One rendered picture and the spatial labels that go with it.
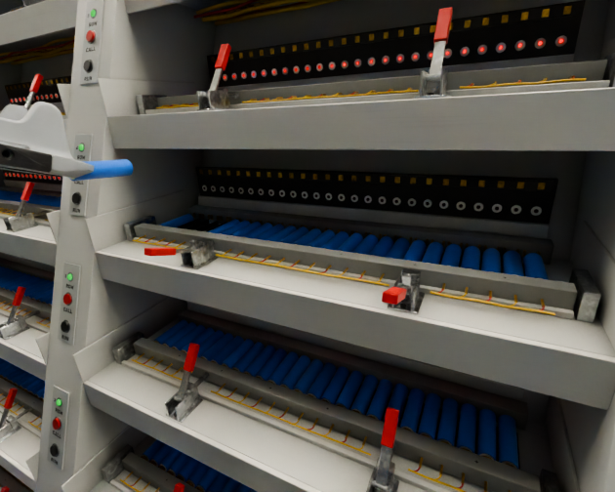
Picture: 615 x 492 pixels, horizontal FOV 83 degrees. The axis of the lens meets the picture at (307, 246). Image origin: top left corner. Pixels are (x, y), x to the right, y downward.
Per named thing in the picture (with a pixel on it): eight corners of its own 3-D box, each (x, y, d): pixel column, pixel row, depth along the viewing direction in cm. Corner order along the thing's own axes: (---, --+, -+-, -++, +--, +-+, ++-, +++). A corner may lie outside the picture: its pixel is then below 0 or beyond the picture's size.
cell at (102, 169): (127, 178, 40) (69, 184, 34) (120, 164, 40) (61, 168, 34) (136, 171, 39) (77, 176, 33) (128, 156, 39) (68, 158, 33)
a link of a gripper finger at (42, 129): (112, 119, 33) (-14, 79, 25) (107, 182, 33) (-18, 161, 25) (95, 121, 35) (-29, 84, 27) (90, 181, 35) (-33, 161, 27)
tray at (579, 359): (607, 411, 26) (647, 303, 23) (102, 278, 53) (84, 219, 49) (564, 291, 43) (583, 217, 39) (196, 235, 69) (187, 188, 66)
